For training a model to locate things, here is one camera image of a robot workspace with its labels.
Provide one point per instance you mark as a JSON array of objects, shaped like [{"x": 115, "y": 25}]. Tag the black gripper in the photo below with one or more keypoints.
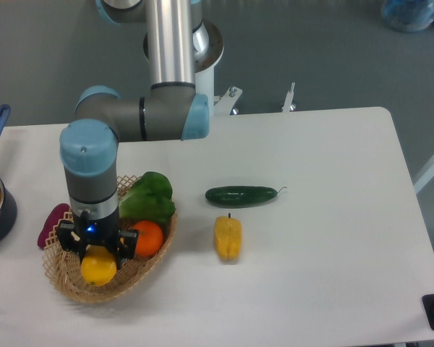
[{"x": 77, "y": 235}]

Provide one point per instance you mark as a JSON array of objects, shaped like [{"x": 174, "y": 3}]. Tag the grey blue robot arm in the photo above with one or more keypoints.
[{"x": 174, "y": 110}]

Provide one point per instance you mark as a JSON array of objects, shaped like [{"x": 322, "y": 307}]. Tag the woven wicker basket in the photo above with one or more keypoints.
[{"x": 63, "y": 268}]

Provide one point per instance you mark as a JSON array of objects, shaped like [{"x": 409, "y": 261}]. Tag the purple sweet potato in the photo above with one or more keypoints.
[{"x": 52, "y": 219}]

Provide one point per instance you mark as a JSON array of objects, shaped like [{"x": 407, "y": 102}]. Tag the orange fruit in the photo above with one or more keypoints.
[{"x": 150, "y": 238}]

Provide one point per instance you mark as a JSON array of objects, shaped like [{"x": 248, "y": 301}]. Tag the green bok choy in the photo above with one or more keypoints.
[{"x": 149, "y": 198}]

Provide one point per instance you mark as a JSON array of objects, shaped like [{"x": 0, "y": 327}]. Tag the yellow bell pepper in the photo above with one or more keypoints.
[{"x": 227, "y": 237}]

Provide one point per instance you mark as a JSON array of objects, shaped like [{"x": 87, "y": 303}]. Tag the green cucumber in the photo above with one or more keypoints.
[{"x": 240, "y": 196}]

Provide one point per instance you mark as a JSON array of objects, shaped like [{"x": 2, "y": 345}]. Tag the blue plastic bag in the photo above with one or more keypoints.
[{"x": 407, "y": 16}]

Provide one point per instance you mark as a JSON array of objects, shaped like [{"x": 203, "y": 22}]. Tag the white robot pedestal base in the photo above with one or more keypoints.
[{"x": 208, "y": 76}]

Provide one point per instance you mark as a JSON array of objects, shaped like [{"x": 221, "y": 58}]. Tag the white levelling foot bracket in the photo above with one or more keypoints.
[{"x": 289, "y": 104}]

